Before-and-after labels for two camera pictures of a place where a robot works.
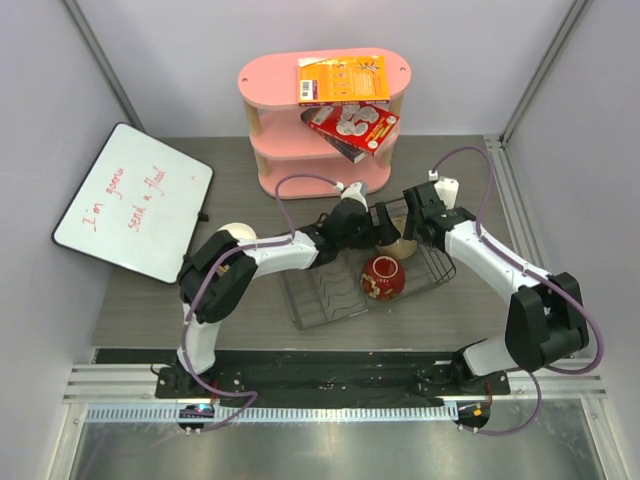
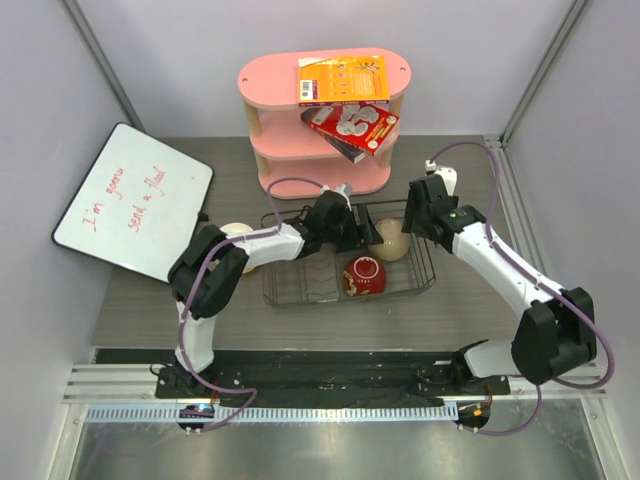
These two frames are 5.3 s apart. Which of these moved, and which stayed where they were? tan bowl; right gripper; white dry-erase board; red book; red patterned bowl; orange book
Moved: red patterned bowl; tan bowl
Stayed: orange book; white dry-erase board; red book; right gripper
